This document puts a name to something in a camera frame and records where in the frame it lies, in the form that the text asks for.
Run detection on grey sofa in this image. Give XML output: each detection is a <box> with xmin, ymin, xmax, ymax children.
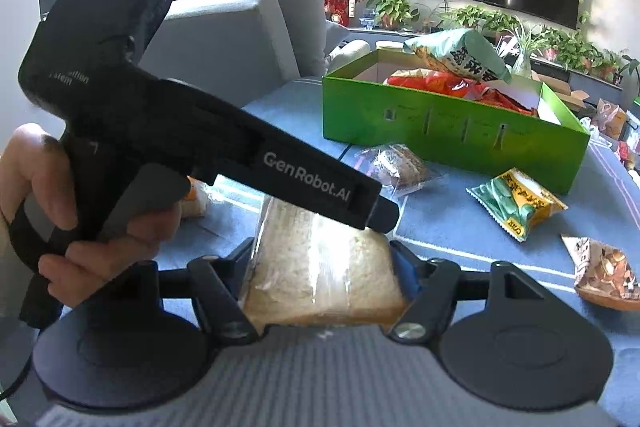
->
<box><xmin>134</xmin><ymin>0</ymin><xmax>331</xmax><ymax>108</ymax></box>

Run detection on red snack bag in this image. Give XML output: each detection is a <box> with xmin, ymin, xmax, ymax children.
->
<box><xmin>384</xmin><ymin>68</ymin><xmax>538</xmax><ymax>117</ymax></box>

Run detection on sliced bread loaf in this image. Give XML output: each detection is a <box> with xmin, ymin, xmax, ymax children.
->
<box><xmin>240</xmin><ymin>196</ymin><xmax>408</xmax><ymax>333</ymax></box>

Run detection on blue striped cloth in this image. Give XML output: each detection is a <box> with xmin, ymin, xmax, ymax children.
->
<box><xmin>0</xmin><ymin>76</ymin><xmax>640</xmax><ymax>427</ymax></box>

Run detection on person's left hand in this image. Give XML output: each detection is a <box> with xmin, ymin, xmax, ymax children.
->
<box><xmin>1</xmin><ymin>124</ymin><xmax>181</xmax><ymax>308</ymax></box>

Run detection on brown mushroom snack bag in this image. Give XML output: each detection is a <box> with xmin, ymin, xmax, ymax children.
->
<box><xmin>561</xmin><ymin>234</ymin><xmax>640</xmax><ymax>312</ymax></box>

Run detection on green cardboard box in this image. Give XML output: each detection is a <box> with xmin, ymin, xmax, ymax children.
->
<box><xmin>322</xmin><ymin>50</ymin><xmax>590</xmax><ymax>194</ymax></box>

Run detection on small clear bread packet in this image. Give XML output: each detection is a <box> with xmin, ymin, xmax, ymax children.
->
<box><xmin>354</xmin><ymin>143</ymin><xmax>444</xmax><ymax>199</ymax></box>

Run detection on light green snack bag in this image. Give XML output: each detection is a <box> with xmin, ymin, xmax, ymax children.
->
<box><xmin>404</xmin><ymin>28</ymin><xmax>512</xmax><ymax>83</ymax></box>

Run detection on yellow green bean snack bag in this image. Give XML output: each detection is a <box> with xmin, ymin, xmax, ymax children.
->
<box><xmin>466</xmin><ymin>168</ymin><xmax>567</xmax><ymax>243</ymax></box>

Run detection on open cardboard box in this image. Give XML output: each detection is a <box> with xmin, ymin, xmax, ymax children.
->
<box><xmin>532</xmin><ymin>72</ymin><xmax>589</xmax><ymax>112</ymax></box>

